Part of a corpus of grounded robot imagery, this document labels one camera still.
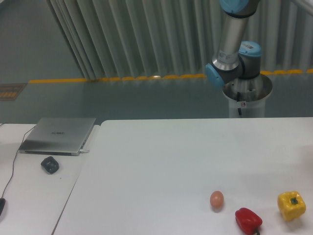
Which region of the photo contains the black pedestal cable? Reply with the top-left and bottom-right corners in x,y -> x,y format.
236,91 -> 243,117

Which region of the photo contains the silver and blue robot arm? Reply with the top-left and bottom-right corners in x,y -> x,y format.
205,0 -> 313,87

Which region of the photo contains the black computer mouse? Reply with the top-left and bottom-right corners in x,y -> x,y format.
0,198 -> 6,216

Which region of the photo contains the yellow bell pepper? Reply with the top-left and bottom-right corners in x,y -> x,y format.
277,191 -> 306,221

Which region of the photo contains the red bell pepper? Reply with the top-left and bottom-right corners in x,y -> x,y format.
235,208 -> 263,235

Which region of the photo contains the brown egg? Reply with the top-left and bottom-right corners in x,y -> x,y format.
210,191 -> 224,210

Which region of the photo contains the pleated grey curtain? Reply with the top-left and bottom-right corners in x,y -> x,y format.
47,0 -> 313,80

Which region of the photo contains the silver laptop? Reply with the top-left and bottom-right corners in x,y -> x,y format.
19,117 -> 96,156

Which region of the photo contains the small black object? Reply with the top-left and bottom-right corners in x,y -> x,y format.
41,156 -> 60,174

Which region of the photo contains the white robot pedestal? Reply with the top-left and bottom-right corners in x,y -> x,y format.
223,74 -> 273,118

